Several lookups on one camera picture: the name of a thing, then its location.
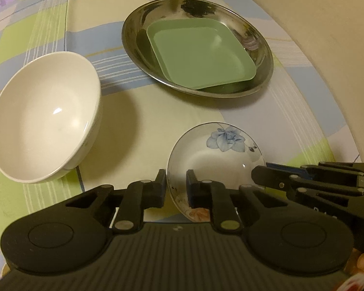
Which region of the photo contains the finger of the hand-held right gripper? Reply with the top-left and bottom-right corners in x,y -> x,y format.
265,161 -> 364,186
251,165 -> 364,199

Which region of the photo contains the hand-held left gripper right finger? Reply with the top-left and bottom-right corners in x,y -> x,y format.
186,170 -> 289,234

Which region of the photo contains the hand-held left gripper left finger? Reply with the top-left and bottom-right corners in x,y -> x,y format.
65,169 -> 167,234

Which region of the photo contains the small floral dish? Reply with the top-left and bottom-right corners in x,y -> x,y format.
167,122 -> 267,223

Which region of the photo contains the green square plate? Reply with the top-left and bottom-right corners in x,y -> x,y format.
146,18 -> 258,90

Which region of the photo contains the white ceramic bowl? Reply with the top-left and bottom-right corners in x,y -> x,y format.
0,51 -> 103,184

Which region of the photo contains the round stainless steel plate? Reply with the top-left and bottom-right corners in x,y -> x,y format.
122,0 -> 274,99

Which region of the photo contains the checked pastel tablecloth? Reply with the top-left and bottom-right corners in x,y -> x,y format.
0,0 -> 363,279

